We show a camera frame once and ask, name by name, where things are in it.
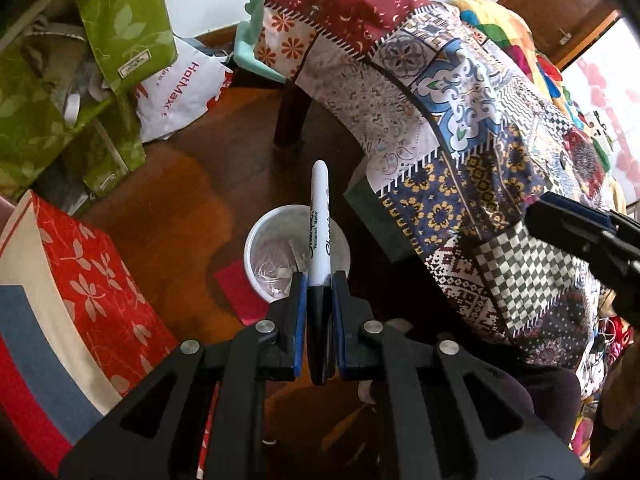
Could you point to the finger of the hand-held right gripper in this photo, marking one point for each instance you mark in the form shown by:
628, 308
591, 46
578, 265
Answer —
565, 230
575, 203

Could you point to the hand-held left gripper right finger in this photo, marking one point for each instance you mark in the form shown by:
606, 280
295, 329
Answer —
339, 320

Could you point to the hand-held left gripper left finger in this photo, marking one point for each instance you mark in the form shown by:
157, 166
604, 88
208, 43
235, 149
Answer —
300, 320

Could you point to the white plastic cup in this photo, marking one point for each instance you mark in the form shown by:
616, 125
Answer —
270, 240

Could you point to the white black-capped marker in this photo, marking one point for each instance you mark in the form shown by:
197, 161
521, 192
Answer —
320, 220

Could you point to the red cloth coaster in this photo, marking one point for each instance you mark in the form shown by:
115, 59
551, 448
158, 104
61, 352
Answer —
235, 285

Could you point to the patchwork patterned blanket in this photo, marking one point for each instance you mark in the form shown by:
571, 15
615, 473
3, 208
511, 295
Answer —
450, 110

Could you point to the colourful heart quilt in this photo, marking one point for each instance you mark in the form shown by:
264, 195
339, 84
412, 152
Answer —
520, 45

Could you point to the brown wooden door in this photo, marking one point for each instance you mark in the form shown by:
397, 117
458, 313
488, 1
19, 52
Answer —
550, 10

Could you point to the dark wooden table leg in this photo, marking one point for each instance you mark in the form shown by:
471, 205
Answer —
292, 110

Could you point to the red floral bag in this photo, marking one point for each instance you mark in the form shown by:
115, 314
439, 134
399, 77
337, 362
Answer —
90, 280

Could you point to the white plastic bag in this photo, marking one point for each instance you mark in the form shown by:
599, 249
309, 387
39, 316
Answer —
175, 90

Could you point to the mint green plastic stool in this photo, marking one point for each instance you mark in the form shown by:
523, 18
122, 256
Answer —
245, 45

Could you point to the large green leaf-print bag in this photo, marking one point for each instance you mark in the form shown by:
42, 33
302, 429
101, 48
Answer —
30, 120

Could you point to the small green leaf-print bag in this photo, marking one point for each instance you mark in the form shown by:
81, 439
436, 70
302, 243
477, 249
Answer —
125, 20

